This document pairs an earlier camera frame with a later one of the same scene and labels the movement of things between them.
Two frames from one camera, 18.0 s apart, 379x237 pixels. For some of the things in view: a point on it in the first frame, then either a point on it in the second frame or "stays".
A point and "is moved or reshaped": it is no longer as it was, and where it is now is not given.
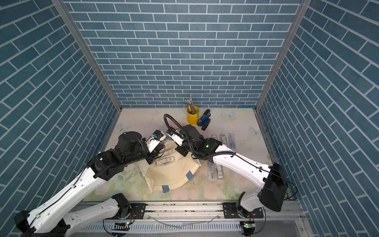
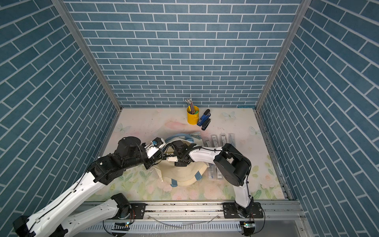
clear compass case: (222, 138) stays
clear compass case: (219, 171) stays
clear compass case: (210, 170) stays
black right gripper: (183, 151) → (178, 164)
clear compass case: (231, 141) stays
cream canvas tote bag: (170, 170) is moved or reshaped
